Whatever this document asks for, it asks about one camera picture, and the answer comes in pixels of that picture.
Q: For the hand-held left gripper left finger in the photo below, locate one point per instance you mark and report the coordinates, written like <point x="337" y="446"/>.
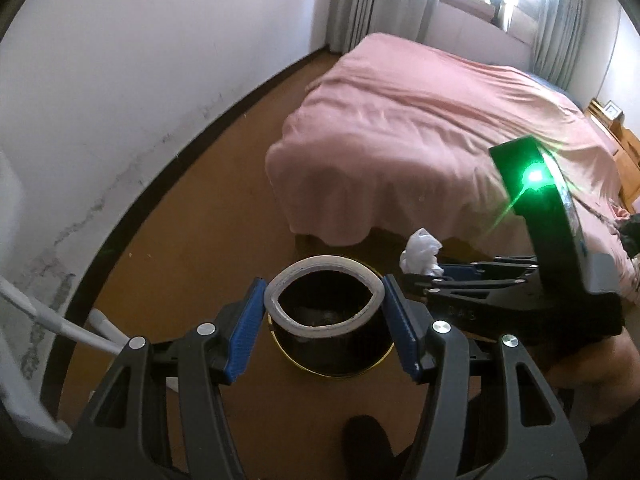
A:
<point x="245" y="330"/>

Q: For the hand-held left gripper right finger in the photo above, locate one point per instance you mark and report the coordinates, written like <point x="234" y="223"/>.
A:
<point x="401" y="330"/>

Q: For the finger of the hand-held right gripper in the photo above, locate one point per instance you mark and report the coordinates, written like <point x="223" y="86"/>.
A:
<point x="465" y="271"/>
<point x="450" y="287"/>

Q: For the white tissue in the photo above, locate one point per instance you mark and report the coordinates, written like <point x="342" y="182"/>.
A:
<point x="420" y="255"/>

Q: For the black bin with gold rim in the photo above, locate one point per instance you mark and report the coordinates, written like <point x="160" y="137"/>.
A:
<point x="332" y="355"/>

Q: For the squeezed white paper cup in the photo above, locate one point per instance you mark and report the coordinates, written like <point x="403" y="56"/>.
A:
<point x="320" y="266"/>

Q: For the person's right hand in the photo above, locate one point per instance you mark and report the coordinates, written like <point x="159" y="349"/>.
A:
<point x="600" y="375"/>

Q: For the dark cloth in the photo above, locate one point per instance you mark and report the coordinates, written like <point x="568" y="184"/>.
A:
<point x="631" y="237"/>

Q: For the wooden headboard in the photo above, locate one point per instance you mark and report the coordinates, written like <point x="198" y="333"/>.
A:
<point x="622" y="135"/>

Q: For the bed with pink blanket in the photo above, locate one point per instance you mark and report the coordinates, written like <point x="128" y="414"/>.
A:
<point x="425" y="125"/>

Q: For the blue pillow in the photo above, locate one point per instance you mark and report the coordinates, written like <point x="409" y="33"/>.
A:
<point x="555" y="87"/>

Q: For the white plastic chair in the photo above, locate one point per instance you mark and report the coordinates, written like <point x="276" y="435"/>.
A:
<point x="30" y="320"/>

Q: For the grey curtain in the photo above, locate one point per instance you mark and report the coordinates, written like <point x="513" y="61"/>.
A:
<point x="380" y="2"/>
<point x="570" y="25"/>

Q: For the dark figurine on windowsill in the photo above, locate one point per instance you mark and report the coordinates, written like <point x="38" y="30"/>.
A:
<point x="496" y="5"/>

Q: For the small picture frame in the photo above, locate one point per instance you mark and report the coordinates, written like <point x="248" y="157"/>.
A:
<point x="611" y="108"/>

